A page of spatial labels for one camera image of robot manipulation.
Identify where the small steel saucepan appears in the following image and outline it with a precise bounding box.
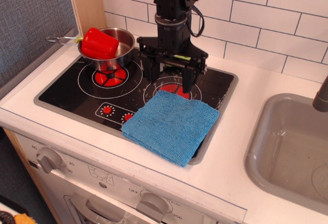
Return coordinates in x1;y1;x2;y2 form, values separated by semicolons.
45;28;135;71

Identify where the folded blue cloth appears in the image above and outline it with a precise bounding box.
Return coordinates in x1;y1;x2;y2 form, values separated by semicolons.
121;91;219;167

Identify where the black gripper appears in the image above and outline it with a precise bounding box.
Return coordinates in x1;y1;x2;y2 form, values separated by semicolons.
137;20;208;93

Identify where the orange and black object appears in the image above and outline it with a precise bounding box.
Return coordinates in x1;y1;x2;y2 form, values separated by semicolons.
1;211;36;224

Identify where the grey spatula green handle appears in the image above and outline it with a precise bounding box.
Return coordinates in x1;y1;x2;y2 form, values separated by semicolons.
158;55;191;68

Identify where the wooden side post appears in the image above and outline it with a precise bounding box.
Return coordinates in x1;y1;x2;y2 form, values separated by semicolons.
71;0;107;36

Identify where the grey right oven knob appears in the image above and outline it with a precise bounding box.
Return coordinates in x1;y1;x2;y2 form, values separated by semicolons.
136;193;169;223

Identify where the grey oven knob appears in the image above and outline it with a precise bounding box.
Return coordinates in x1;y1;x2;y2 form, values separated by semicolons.
136;193;169;223
36;148;63;174

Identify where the grey oven door handle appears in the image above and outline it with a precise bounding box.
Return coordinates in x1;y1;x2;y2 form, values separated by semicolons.
71;193;125;223

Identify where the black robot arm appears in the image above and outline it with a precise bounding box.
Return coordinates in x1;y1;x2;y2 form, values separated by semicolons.
137;0;208;93

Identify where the red toy bell pepper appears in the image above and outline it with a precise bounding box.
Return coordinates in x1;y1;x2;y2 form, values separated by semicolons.
81;28;119;60

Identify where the grey left oven knob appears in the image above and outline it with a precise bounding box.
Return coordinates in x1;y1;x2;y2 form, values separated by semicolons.
36;148;63;174

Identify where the grey plastic sink basin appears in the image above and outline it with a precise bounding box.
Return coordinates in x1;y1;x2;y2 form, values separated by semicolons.
245;93;327;215

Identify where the grey faucet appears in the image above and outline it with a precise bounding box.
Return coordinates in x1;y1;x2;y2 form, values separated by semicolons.
312;76;328;112

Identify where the black toy stovetop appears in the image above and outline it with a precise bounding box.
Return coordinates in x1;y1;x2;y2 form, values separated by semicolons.
33;46;239;166

